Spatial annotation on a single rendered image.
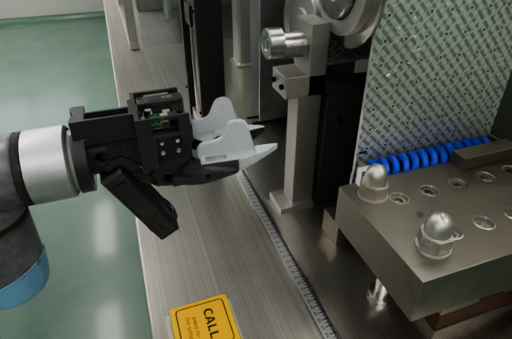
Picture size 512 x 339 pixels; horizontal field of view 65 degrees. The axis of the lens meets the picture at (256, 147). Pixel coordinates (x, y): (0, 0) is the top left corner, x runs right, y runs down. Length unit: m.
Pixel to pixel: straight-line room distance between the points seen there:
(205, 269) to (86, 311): 1.22
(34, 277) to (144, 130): 0.22
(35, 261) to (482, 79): 0.60
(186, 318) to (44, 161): 0.24
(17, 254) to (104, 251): 1.50
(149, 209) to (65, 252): 1.59
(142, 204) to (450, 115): 0.43
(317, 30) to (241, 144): 0.19
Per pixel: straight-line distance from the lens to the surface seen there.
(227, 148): 0.43
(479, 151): 0.62
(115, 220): 2.12
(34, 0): 6.11
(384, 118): 0.56
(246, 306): 0.55
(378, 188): 0.50
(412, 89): 0.56
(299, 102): 0.58
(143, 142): 0.41
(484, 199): 0.56
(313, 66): 0.56
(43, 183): 0.43
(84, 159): 0.42
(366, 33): 0.50
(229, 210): 0.68
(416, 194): 0.54
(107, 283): 1.85
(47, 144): 0.43
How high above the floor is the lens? 1.34
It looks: 32 degrees down
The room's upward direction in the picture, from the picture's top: straight up
